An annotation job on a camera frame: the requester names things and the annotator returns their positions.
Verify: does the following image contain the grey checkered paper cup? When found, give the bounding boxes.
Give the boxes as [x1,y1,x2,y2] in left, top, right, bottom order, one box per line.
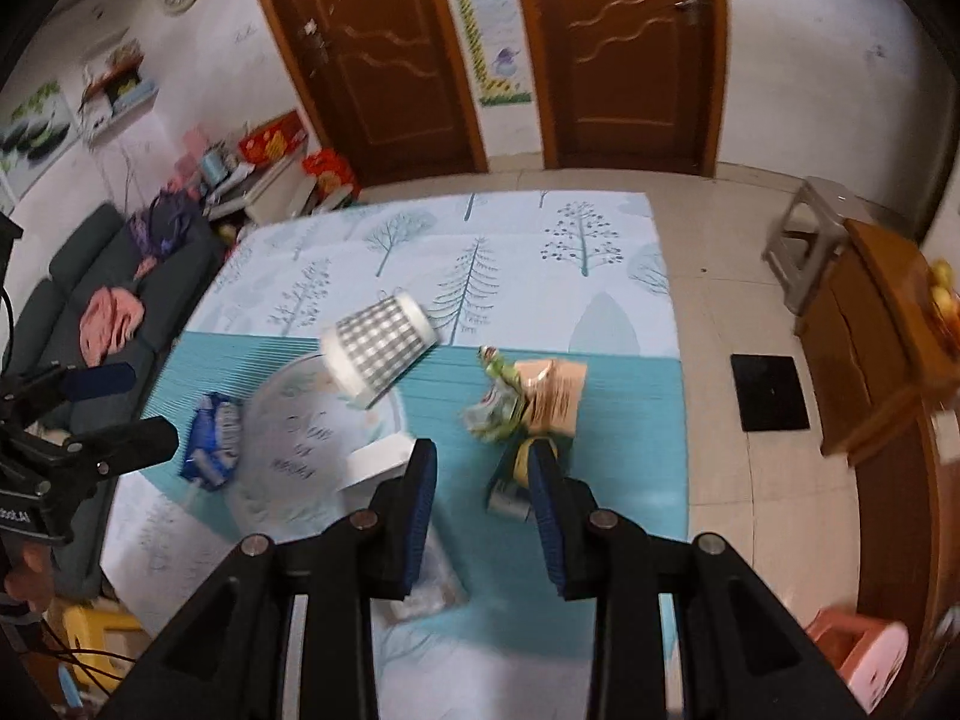
[319,289,437,412]

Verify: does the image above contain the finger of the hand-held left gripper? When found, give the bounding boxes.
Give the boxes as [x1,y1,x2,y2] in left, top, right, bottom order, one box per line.
[0,361,137,428]
[45,416,179,478]

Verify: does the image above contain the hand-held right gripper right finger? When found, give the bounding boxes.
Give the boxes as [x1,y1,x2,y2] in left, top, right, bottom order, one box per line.
[526,439,869,720]

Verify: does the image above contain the plain brown wooden door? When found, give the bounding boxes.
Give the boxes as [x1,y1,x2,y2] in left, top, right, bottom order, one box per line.
[508,0,728,177]

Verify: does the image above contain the purple bag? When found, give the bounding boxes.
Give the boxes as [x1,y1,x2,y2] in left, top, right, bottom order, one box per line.
[127,191,207,278]

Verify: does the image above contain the dark grey sofa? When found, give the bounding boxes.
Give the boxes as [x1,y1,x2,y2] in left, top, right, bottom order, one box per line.
[0,202,226,601]

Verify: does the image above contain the pink plastic stool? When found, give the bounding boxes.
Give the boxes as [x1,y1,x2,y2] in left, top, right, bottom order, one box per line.
[806,607,910,713]

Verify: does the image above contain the person's left hand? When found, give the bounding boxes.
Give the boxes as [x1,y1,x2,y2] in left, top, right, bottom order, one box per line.
[4,541,58,601]

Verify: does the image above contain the low wooden cabinet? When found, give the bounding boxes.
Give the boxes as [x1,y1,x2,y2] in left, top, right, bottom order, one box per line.
[795,219,960,458]

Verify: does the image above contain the grey plastic stool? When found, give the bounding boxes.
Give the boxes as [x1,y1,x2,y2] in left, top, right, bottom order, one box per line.
[761,176,871,316]

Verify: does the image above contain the yellow plastic stool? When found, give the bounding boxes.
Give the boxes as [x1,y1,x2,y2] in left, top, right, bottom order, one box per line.
[60,604,151,691]

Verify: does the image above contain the brown snack packet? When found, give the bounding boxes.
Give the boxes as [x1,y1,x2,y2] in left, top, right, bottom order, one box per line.
[514,358,590,440]

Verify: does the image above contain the green snack packet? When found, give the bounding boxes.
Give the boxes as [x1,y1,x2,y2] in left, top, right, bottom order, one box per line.
[461,345,537,445]

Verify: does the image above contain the teal table mat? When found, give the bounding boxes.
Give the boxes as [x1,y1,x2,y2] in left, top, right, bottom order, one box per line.
[142,330,691,653]

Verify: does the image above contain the bowl of fruit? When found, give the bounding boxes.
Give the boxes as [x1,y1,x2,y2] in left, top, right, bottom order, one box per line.
[928,259,960,350]

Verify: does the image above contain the green landscape wall painting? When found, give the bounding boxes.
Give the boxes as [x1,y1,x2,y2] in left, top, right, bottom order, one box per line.
[0,79,80,200]

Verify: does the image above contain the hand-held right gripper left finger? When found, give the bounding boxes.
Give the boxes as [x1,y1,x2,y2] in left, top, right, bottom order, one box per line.
[97,437,440,720]

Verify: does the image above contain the red gift box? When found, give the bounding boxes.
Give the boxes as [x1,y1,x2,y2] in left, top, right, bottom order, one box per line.
[238,111,310,164]

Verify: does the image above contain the crumpled clear plastic wrap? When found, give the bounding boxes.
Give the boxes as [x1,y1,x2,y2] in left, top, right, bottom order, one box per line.
[382,529,470,627]

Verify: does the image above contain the white low table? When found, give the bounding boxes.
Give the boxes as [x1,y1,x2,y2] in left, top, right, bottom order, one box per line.
[206,157,316,226]

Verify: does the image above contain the tall wooden cabinet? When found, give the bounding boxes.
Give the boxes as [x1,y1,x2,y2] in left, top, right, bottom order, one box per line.
[847,405,960,638]

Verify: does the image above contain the red bag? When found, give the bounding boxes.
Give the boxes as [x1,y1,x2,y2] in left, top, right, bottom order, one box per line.
[301,150,353,196]

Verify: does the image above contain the green drink carton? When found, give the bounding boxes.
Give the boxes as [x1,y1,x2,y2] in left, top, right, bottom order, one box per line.
[486,435,560,522]

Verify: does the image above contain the clear printed plastic bag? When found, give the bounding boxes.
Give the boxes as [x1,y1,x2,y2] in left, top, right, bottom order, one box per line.
[225,356,410,533]

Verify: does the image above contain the giraffe height chart poster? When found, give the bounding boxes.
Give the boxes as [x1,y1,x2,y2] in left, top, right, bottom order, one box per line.
[435,0,533,107]

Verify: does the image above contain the blue snack wrapper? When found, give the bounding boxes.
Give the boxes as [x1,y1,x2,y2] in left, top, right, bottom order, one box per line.
[178,391,245,492]

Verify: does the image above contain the brown door with stickers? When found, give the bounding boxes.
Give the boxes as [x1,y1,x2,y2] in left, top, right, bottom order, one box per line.
[238,0,488,185]

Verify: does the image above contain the wall shelf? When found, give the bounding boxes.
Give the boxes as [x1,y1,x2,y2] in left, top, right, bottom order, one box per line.
[79,39,160,143]

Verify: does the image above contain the black floor mat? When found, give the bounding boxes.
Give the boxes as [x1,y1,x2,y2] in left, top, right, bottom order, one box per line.
[731,354,811,434]

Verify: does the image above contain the tree print tablecloth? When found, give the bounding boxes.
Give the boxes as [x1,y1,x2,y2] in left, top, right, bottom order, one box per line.
[100,191,692,720]

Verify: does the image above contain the pink cloth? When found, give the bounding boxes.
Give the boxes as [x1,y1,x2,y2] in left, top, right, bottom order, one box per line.
[79,286,147,367]

